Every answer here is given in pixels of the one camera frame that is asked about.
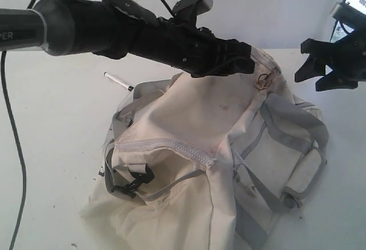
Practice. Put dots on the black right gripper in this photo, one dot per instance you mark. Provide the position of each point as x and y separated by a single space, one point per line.
350 61

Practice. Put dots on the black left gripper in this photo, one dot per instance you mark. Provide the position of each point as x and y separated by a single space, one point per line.
196 52

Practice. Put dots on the white backpack with grey straps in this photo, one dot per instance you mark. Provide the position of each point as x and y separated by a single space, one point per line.
230 156

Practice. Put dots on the white marker black cap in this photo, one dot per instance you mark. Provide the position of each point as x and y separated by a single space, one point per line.
118 81

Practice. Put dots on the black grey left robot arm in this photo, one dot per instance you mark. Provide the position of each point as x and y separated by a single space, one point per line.
116 28

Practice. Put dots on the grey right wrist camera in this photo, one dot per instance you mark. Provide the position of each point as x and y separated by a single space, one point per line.
348 15

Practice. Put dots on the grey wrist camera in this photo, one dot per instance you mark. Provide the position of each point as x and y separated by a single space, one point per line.
188 10
348 15

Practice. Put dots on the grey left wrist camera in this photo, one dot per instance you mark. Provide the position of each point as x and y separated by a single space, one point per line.
188 10

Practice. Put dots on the black plastic strap buckle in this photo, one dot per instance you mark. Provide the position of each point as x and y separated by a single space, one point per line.
142 175

